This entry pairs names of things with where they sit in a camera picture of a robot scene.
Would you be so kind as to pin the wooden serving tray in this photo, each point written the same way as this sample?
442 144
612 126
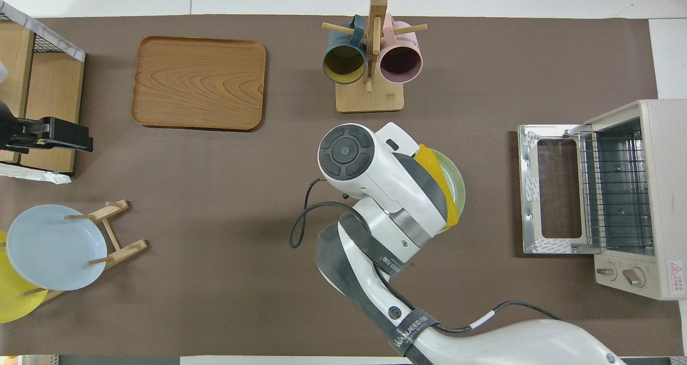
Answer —
198 83

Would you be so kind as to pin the wooden plate rack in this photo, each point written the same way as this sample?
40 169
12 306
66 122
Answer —
126 251

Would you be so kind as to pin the brown table mat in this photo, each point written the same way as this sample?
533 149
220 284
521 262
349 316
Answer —
214 220

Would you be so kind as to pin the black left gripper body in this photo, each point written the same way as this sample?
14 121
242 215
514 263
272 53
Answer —
64 129

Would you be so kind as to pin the mint green plate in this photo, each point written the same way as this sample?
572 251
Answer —
455 188

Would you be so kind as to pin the yellow plate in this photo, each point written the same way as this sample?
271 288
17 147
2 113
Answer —
13 300

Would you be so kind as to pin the light blue plate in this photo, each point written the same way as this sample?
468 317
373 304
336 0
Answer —
53 247

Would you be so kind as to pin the glass oven door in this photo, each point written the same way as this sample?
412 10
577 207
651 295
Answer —
531 204

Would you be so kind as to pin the cream toaster oven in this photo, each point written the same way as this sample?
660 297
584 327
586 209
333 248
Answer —
665 193

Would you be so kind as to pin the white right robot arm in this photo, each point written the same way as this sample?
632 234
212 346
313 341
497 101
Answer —
365 166

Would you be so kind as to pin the cream oven knob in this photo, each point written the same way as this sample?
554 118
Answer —
634 277
606 272

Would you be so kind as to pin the dark blue mug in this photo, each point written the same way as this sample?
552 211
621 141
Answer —
343 64

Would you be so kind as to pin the white rounded device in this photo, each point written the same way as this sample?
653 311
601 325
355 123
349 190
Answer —
2 72

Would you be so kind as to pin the white checked cloth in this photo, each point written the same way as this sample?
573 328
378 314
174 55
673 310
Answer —
53 36

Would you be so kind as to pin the wooden mug rack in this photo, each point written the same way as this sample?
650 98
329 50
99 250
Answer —
370 99

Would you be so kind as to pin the pink mug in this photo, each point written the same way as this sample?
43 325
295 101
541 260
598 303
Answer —
400 61

